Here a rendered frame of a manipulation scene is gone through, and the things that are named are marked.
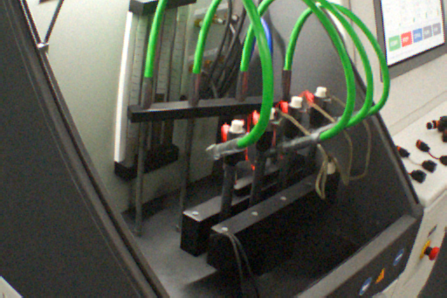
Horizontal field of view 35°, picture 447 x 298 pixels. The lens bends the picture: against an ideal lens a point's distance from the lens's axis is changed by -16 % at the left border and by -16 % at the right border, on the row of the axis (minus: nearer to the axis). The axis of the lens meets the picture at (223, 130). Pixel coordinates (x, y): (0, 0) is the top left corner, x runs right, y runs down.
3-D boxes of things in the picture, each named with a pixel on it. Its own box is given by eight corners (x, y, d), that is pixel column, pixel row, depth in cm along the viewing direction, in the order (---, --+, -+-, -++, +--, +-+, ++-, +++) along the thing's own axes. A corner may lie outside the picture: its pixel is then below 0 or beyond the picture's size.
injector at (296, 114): (287, 218, 148) (307, 114, 139) (267, 209, 151) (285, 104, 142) (297, 213, 150) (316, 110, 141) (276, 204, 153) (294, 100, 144)
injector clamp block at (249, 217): (217, 300, 138) (228, 235, 131) (176, 277, 143) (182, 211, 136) (326, 235, 162) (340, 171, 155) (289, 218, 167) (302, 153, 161)
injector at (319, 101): (312, 204, 154) (332, 103, 145) (292, 194, 157) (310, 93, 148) (320, 199, 156) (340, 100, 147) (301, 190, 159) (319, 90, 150)
